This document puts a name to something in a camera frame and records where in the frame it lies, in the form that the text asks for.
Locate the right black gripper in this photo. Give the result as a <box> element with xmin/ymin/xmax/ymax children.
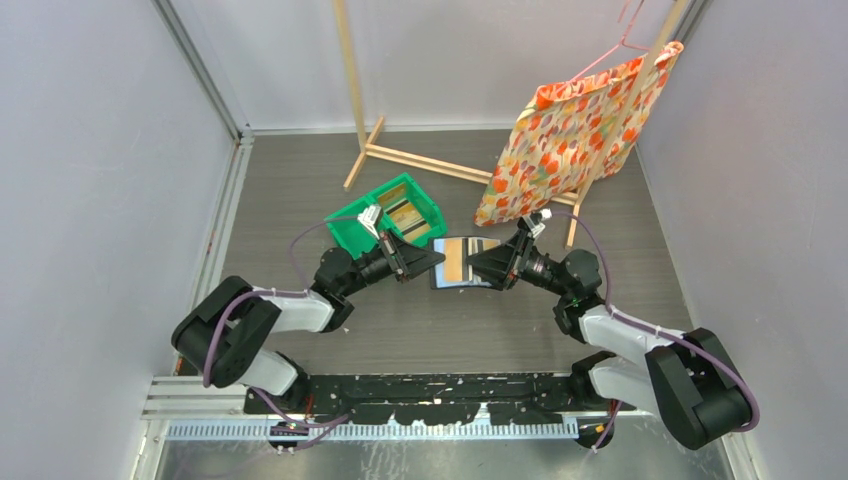
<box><xmin>464</xmin><ymin>229</ymin><xmax>573</xmax><ymax>300</ymax></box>

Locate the gold card with stripe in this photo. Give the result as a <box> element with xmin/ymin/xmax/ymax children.
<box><xmin>402</xmin><ymin>220</ymin><xmax>431</xmax><ymax>243</ymax></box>

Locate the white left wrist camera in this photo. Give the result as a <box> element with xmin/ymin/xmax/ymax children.
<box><xmin>357</xmin><ymin>204</ymin><xmax>383</xmax><ymax>240</ymax></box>

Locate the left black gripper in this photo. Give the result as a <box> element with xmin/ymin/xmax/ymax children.
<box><xmin>340</xmin><ymin>229</ymin><xmax>445</xmax><ymax>299</ymax></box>

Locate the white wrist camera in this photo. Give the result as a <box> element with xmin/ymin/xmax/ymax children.
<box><xmin>357</xmin><ymin>204</ymin><xmax>383</xmax><ymax>240</ymax></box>
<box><xmin>519</xmin><ymin>208</ymin><xmax>552</xmax><ymax>238</ymax></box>

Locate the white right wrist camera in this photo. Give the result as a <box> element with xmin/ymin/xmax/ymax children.
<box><xmin>519</xmin><ymin>208</ymin><xmax>552</xmax><ymax>238</ymax></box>

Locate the aluminium corner frame post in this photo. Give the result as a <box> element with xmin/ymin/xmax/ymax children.
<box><xmin>151</xmin><ymin>0</ymin><xmax>247</xmax><ymax>144</ymax></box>

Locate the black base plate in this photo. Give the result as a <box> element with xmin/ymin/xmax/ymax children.
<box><xmin>272</xmin><ymin>372</ymin><xmax>611</xmax><ymax>426</ymax></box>

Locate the black leather card holder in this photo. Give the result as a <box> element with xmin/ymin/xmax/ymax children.
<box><xmin>429</xmin><ymin>236</ymin><xmax>501</xmax><ymax>290</ymax></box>

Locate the slotted metal rail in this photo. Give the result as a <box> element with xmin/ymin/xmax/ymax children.
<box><xmin>165</xmin><ymin>417</ymin><xmax>579</xmax><ymax>441</ymax></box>

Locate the floral orange cloth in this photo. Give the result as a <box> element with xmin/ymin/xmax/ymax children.
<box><xmin>474</xmin><ymin>57</ymin><xmax>645</xmax><ymax>226</ymax></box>

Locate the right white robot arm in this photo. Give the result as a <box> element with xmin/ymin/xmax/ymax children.
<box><xmin>467</xmin><ymin>213</ymin><xmax>761</xmax><ymax>450</ymax></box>

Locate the pink wire hanger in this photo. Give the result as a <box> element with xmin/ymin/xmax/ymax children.
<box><xmin>570</xmin><ymin>0</ymin><xmax>650</xmax><ymax>82</ymax></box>

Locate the green plastic two-compartment bin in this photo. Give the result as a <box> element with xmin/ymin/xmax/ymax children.
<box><xmin>326</xmin><ymin>173</ymin><xmax>448</xmax><ymax>258</ymax></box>

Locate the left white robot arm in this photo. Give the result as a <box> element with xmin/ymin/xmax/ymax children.
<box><xmin>171</xmin><ymin>231</ymin><xmax>445</xmax><ymax>414</ymax></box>

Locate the gold striped card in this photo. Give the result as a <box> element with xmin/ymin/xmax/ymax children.
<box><xmin>442</xmin><ymin>237</ymin><xmax>479</xmax><ymax>285</ymax></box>
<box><xmin>377</xmin><ymin>184</ymin><xmax>423</xmax><ymax>231</ymax></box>

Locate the wooden drying rack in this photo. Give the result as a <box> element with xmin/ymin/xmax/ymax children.
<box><xmin>331</xmin><ymin>0</ymin><xmax>694</xmax><ymax>251</ymax></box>

